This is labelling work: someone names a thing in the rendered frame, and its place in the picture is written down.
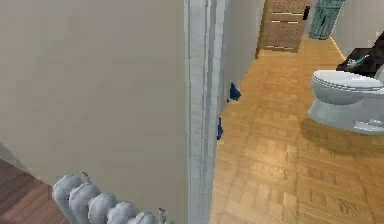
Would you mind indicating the blue cloth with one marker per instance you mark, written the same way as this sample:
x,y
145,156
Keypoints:
x,y
234,93

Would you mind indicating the brown wooden room door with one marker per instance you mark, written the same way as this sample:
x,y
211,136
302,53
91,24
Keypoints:
x,y
283,26

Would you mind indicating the grey ribbed radiator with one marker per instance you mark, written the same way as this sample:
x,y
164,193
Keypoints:
x,y
96,206

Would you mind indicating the white toilet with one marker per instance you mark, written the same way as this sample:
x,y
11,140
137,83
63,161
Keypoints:
x,y
343,95

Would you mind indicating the teal toothbrush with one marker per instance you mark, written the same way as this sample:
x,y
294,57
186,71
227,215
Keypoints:
x,y
358,60

